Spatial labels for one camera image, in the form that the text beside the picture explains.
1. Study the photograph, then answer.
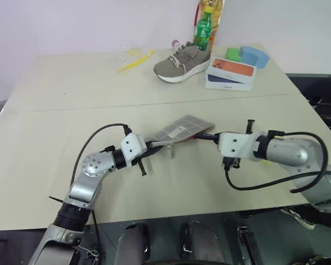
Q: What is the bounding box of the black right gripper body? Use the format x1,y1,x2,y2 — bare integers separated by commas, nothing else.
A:
213,119,256,169

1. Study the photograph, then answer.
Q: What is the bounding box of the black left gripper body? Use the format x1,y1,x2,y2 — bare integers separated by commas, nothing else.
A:
131,148,155,178

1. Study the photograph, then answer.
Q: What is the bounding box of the grey grid pouch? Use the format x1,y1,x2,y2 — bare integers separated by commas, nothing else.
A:
145,114,216,160

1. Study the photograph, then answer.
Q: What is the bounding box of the blue printed phone box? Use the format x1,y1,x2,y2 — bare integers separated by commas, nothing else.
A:
204,72,256,91

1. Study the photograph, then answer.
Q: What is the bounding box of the orange printed phone box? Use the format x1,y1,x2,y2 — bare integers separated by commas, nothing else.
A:
206,57,258,85

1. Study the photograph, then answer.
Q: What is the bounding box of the grey sneaker with white sole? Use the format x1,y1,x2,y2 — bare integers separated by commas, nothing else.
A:
153,41,212,84

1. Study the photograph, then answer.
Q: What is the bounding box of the dark rounded shape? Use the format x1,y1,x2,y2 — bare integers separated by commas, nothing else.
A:
118,222,150,265
180,220,225,265

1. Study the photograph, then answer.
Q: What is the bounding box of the yellow toothbrush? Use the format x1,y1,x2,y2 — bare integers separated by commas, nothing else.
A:
117,49,156,73

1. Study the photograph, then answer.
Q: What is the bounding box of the green sponge block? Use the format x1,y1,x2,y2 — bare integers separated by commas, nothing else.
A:
225,47,245,63

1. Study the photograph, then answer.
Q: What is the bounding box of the white shoe on floor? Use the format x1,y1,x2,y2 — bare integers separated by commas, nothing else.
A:
280,207,316,230

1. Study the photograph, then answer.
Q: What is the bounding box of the blue plastic container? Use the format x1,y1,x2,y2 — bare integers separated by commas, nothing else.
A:
239,45,270,70

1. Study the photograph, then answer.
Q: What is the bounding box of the green plastic drink bottle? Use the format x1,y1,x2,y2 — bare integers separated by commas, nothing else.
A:
193,6,213,52

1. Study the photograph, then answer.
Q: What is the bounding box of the black clutter beside table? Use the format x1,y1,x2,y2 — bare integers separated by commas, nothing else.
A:
285,72,331,144

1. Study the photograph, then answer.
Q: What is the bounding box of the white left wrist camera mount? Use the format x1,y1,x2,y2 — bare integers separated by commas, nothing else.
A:
120,133,148,168

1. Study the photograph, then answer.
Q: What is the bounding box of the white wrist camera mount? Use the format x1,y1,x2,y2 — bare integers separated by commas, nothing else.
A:
217,131,263,161
120,133,148,168

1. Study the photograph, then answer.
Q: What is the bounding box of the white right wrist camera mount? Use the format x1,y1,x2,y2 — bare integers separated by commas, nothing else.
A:
217,131,263,161

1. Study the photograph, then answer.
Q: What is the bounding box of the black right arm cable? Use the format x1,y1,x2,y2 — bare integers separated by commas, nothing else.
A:
224,131,329,194

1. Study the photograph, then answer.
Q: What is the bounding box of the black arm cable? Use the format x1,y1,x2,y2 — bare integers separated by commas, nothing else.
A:
224,131,329,194
71,123,132,194

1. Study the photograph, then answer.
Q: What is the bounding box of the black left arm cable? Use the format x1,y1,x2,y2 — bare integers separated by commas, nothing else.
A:
71,123,132,194

